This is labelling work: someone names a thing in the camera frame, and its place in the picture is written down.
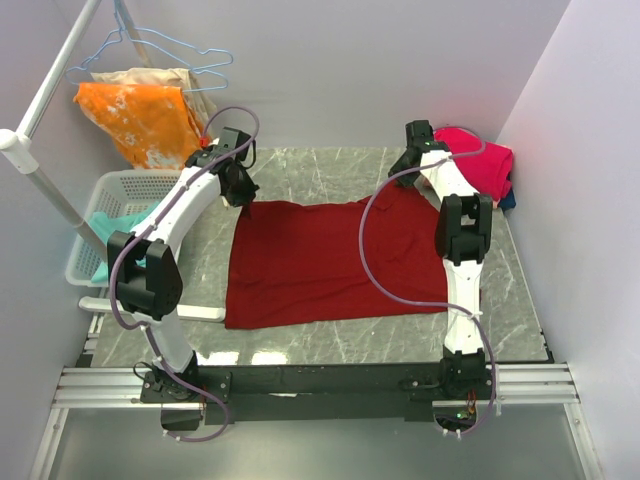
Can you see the dark red t shirt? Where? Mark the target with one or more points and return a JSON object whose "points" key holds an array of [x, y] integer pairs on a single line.
{"points": [[292, 264]]}

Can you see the white laundry basket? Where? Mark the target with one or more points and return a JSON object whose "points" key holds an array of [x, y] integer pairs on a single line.
{"points": [[118, 198]]}

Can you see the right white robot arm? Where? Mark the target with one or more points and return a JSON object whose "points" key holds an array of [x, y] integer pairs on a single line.
{"points": [[463, 230]]}

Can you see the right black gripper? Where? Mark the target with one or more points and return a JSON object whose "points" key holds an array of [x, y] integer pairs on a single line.
{"points": [[397, 174]]}

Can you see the white clothes rack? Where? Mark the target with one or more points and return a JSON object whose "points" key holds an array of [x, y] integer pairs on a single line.
{"points": [[35, 239]]}

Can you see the teal t shirt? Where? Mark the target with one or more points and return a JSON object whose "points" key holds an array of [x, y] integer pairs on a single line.
{"points": [[115, 230]]}

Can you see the folded salmon t shirt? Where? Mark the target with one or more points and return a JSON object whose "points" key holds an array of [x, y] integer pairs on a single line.
{"points": [[430, 186]]}

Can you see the folded navy t shirt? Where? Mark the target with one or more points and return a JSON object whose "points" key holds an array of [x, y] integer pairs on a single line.
{"points": [[507, 200]]}

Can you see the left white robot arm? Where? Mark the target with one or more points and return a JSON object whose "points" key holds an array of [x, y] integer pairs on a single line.
{"points": [[144, 278]]}

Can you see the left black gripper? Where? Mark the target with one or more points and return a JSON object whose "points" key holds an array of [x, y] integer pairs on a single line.
{"points": [[246, 195]]}

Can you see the beige cloth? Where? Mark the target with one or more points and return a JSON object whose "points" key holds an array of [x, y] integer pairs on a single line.
{"points": [[196, 99]]}

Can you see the folded pink t shirt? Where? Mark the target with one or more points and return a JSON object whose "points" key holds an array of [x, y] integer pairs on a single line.
{"points": [[485, 165]]}

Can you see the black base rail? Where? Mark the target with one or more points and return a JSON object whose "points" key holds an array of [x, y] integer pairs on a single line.
{"points": [[313, 392]]}

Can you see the aluminium frame rail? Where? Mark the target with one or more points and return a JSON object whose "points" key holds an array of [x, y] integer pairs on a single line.
{"points": [[109, 388]]}

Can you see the orange patterned cloth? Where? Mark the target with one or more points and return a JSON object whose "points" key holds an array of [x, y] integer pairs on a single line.
{"points": [[151, 126]]}

